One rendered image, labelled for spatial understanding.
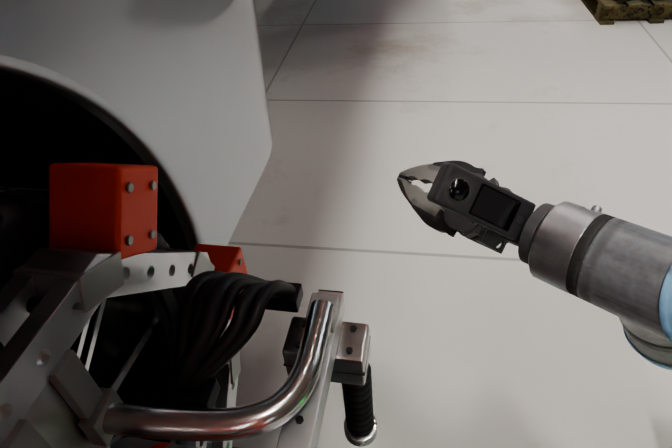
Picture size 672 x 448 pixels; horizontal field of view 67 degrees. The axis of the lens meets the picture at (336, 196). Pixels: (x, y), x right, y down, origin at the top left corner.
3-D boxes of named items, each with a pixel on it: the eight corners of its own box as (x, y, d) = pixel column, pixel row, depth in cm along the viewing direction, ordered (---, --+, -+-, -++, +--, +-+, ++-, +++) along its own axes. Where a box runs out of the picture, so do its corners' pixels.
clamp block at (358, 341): (297, 340, 61) (291, 312, 58) (371, 348, 60) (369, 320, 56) (286, 377, 58) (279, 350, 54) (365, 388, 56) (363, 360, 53)
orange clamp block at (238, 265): (183, 317, 76) (206, 272, 83) (233, 322, 75) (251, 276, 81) (170, 286, 72) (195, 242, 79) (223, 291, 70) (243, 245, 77)
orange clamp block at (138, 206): (94, 245, 55) (94, 162, 54) (161, 251, 53) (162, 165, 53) (45, 257, 48) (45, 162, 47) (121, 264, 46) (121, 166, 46)
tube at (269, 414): (174, 293, 58) (146, 225, 52) (339, 309, 55) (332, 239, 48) (91, 446, 45) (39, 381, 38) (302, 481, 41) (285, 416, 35)
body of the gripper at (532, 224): (462, 238, 67) (546, 277, 59) (430, 220, 61) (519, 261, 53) (487, 187, 67) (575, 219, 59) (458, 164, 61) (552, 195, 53)
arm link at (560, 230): (555, 285, 49) (600, 196, 49) (511, 264, 52) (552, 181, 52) (581, 301, 55) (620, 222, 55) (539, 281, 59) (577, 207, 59)
